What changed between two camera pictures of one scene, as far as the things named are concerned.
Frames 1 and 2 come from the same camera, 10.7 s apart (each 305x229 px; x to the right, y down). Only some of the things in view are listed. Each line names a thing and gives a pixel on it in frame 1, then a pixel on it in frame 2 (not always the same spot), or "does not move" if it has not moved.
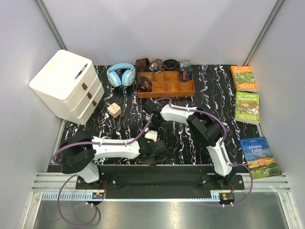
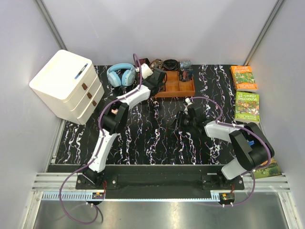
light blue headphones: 121,73 does not move
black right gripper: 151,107 -> 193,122
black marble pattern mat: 119,114 does not move
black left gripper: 150,161 -> 147,79
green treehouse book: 247,108 does not move
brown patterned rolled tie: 156,66 does not move
